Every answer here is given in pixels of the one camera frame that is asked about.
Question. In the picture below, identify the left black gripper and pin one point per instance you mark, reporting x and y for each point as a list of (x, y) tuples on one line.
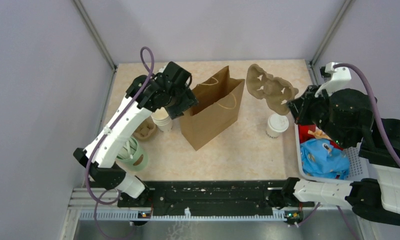
[(188, 99)]

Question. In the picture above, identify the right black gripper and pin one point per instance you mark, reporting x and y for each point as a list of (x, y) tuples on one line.
[(299, 106)]

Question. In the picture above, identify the white plastic cup lid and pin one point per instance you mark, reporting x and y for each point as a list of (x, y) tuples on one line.
[(277, 124)]

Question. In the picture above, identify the brown cardboard cup carrier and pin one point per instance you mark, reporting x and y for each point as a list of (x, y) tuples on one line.
[(276, 91)]

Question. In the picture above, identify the brown paper bag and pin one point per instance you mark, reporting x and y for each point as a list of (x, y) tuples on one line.
[(219, 101)]

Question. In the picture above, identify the white paper coffee cup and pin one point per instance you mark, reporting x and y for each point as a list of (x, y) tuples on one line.
[(273, 134)]

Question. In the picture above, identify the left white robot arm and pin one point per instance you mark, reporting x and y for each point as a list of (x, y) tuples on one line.
[(99, 157)]

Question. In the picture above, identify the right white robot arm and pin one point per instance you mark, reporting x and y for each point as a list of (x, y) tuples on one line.
[(376, 198)]

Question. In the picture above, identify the red snack packet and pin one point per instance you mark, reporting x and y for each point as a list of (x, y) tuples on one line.
[(307, 132)]

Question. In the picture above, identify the stack of white paper cups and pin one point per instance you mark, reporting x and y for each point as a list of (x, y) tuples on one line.
[(162, 120)]

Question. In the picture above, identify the stack of cardboard cup carriers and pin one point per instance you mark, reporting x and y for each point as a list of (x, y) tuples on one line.
[(145, 131)]

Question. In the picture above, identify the blue snack packet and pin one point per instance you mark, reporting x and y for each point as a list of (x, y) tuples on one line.
[(321, 159)]

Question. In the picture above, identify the white plastic basket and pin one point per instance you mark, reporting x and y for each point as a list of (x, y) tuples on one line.
[(358, 165)]

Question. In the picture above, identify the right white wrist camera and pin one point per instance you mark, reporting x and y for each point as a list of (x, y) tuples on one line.
[(339, 77)]

